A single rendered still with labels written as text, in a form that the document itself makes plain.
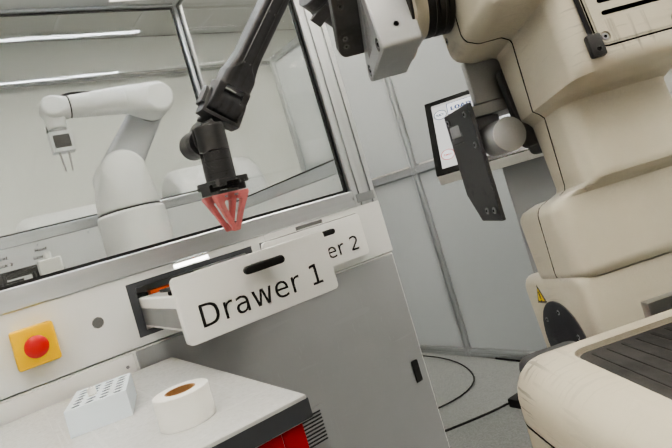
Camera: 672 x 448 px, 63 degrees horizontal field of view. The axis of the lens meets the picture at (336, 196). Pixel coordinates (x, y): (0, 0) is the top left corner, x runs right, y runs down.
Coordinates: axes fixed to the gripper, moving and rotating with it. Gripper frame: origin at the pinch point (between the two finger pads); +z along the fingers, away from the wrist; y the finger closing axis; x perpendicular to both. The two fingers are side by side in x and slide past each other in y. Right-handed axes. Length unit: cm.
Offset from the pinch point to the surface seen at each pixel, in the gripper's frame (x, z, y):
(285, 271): -2.4, 9.3, -12.2
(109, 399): 29.7, 18.5, -12.7
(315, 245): -9.6, 6.5, -12.1
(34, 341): 35.1, 11.6, 14.9
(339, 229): -36.9, 9.0, 19.3
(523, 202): -95, 16, 6
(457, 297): -160, 73, 108
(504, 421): -108, 100, 45
